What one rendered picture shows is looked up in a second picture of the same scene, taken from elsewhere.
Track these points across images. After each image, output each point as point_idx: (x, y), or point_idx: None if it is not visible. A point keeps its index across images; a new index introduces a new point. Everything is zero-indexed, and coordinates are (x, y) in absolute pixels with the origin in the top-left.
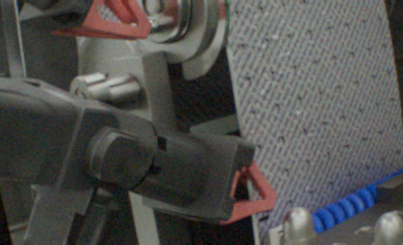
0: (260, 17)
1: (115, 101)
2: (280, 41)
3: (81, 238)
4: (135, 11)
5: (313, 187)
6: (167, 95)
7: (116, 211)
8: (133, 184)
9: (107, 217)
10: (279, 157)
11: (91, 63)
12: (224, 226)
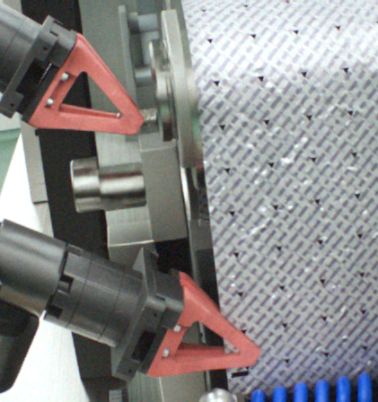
0: (264, 133)
1: (106, 197)
2: (294, 166)
3: None
4: (117, 102)
5: (329, 348)
6: (176, 199)
7: (14, 339)
8: (37, 316)
9: (2, 344)
10: (273, 310)
11: None
12: None
